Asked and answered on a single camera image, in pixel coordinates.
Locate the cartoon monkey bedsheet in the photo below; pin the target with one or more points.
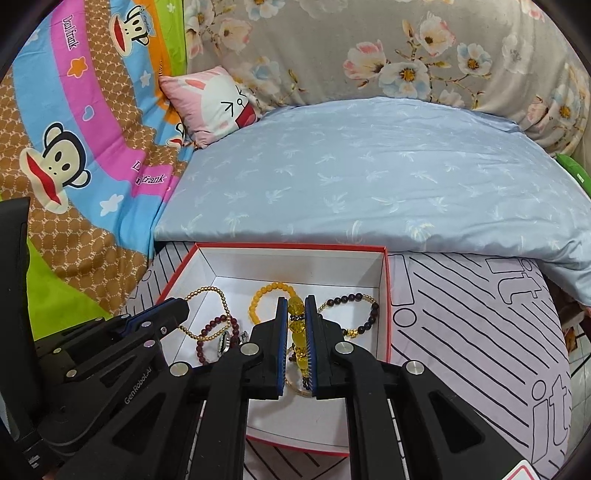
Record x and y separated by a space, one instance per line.
89 138

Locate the red cardboard box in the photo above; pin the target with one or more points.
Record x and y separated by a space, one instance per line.
247 279

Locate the silver metal watch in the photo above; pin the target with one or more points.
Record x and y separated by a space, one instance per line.
228 341

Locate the gold bangle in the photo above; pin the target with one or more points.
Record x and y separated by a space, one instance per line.
298 383

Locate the pink bunny cushion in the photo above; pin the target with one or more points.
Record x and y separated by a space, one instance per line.
210 104

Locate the grey floral quilt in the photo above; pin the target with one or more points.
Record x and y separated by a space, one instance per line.
506 58

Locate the green plastic object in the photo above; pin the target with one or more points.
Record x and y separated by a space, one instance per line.
576 171

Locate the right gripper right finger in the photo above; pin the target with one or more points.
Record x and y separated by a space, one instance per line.
403 421

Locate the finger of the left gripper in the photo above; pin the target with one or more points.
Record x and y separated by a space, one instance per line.
109 401

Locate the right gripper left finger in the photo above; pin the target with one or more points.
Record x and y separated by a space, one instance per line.
190 422

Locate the light blue pillow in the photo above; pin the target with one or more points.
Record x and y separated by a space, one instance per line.
397 173

